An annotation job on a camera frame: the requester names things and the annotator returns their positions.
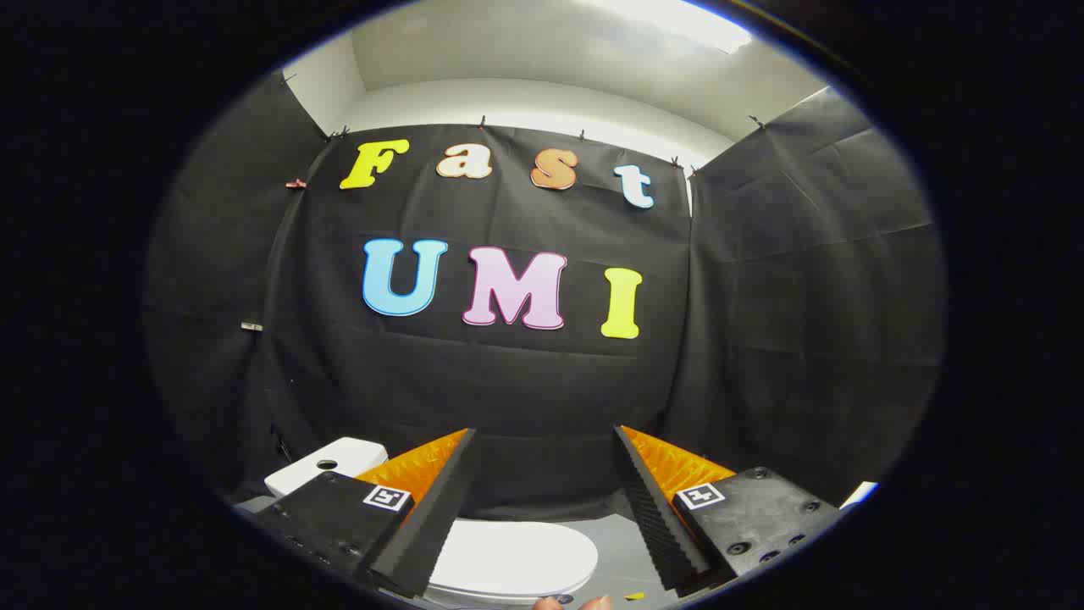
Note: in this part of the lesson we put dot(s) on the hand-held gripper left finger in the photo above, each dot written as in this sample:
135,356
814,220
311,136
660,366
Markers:
432,517

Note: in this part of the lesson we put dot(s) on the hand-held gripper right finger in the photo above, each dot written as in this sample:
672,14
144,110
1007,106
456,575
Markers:
656,517

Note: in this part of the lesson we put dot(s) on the white toilet lid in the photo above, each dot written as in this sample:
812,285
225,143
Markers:
517,555

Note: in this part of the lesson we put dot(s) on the white ceramic toilet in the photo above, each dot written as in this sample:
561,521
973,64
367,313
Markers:
313,474

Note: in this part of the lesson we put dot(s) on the white panel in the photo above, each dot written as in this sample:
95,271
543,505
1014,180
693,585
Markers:
860,494

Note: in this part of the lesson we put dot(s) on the black backdrop cloth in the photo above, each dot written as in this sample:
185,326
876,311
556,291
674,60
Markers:
525,381

